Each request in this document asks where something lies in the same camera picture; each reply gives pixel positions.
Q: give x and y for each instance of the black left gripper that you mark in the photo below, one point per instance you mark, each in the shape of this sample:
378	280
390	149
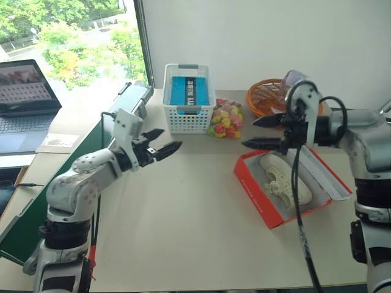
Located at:
143	152

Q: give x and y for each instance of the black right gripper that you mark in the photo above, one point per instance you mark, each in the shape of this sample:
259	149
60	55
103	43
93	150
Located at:
294	131

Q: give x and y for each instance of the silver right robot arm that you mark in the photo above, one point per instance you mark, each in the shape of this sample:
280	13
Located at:
366	137

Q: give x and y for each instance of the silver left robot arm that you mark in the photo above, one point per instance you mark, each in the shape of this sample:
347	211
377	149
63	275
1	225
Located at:
79	180

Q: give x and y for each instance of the orange shoebox with hinged lid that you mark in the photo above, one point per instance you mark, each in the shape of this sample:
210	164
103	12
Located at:
259	198

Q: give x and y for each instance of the orange wicker basket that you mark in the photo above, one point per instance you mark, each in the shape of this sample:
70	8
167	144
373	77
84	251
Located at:
265	97

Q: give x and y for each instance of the white perforated plastic basket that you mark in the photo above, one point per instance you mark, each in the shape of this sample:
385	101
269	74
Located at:
189	122

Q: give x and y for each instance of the bag of colourful candies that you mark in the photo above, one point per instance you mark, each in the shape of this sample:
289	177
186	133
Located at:
227	119

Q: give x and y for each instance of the white knit sneaker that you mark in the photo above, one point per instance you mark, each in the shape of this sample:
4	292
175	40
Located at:
284	180

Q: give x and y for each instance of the blue box with black stripe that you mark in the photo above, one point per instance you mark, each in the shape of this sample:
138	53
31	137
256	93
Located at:
189	91

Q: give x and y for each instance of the clear plastic cup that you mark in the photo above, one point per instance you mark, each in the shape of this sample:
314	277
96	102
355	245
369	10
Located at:
293	77

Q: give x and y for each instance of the black clamp on panel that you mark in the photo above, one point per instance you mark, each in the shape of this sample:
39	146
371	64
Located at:
124	89

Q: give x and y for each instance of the cardboard sheet with label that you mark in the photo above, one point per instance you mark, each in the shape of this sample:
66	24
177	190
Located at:
58	143

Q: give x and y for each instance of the silver metal bar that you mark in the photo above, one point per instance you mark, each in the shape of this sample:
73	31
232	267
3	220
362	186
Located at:
385	107

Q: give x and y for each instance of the dark laptop computer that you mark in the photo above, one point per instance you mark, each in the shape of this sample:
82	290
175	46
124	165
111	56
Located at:
21	100

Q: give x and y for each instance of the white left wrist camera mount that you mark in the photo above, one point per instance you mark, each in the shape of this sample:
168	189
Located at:
128	123

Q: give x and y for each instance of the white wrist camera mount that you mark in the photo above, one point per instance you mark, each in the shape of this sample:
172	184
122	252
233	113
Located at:
310	122
128	123

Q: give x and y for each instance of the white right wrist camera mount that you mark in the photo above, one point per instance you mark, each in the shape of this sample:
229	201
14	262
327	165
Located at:
310	122

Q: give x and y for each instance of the grey window frame post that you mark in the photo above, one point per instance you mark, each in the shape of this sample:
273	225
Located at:
145	39

